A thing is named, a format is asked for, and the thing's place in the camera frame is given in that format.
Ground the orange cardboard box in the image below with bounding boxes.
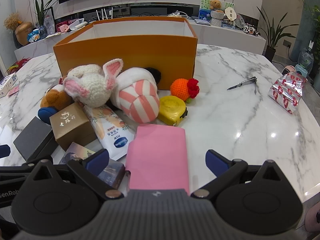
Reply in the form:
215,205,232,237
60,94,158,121
53,16,197,90

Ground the green plant in blue vase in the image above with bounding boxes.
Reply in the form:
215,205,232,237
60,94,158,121
35,0,58,40

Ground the pink striped white plush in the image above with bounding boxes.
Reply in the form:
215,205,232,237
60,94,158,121
110,67,159,124

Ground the dark picture card box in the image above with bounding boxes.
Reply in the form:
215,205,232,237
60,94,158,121
59,142,125,189

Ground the red silver foil packet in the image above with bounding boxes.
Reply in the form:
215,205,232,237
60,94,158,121
268,72,307,114

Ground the orange crochet ball toy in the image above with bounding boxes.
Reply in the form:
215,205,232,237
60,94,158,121
170,78,200,103

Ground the bronze round vase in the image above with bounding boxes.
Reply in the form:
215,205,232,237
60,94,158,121
15,22,33,46

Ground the pink paper pad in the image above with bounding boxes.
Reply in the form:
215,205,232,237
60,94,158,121
125,124,190,193

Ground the silver nail clipper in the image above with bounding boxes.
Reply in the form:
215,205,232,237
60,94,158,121
227,76,257,90

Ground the small pink card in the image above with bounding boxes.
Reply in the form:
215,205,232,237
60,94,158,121
8,84,19,96

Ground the small brown teddy bear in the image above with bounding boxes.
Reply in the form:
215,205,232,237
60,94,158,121
209,0,223,12

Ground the yellow tape measure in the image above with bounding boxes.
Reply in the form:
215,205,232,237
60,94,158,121
157,95,188,126

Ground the white lotion tube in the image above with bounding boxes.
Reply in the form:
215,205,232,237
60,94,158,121
83,106,135,160

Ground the white wifi router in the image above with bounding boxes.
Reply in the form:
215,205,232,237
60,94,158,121
95,7,113,21

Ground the round paper fan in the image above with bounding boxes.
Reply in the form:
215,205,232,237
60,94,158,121
225,7,237,26

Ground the dark grey box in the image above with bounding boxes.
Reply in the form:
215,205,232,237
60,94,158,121
14,117,58,161

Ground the brown plush keychain doll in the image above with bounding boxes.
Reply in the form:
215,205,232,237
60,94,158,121
40,76,74,111

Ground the white blue small box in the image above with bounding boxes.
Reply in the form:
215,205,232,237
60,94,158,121
0,73,18,98

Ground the white crochet bunny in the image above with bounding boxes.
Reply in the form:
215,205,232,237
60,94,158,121
63,59,124,108

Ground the red feather duster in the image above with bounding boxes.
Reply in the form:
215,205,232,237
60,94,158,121
7,58,30,74

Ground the potted green plant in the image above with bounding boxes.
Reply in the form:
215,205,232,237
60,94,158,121
257,7,299,62

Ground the white tv console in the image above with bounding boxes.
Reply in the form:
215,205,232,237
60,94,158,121
14,20,266,61

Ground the brown gift box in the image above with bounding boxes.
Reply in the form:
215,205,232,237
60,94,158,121
50,102,97,151

